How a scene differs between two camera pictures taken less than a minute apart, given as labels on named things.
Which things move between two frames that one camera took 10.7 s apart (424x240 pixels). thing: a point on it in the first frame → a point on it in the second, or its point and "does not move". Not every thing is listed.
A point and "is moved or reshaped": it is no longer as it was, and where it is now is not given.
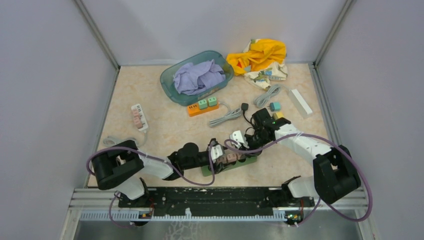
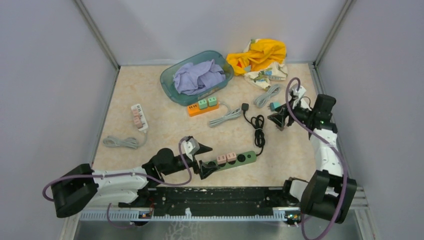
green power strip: x=206 y=170 is moved or reshaped
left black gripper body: x=216 y=169 → x=194 y=164
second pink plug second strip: x=138 y=122 does not move
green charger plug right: x=212 y=101 does not move
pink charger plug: x=222 y=159 does not move
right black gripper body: x=257 y=140 → x=302 y=114
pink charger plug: x=231 y=157 does not move
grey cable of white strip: x=273 y=90 does not move
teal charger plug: x=274 y=106 does not move
